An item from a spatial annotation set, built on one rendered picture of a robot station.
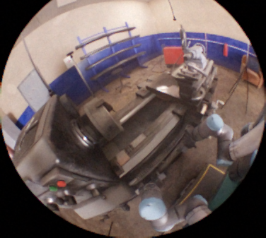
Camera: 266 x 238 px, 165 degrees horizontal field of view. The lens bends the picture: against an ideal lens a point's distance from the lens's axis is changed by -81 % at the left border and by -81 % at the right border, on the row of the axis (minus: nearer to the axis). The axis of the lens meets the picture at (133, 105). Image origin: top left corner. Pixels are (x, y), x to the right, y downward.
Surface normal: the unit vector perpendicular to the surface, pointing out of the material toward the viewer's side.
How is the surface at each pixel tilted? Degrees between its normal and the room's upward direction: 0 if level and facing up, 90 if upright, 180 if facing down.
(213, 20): 90
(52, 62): 90
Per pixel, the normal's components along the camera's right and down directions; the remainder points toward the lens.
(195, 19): -0.74, 0.59
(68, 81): 0.61, 0.39
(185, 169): -0.28, -0.71
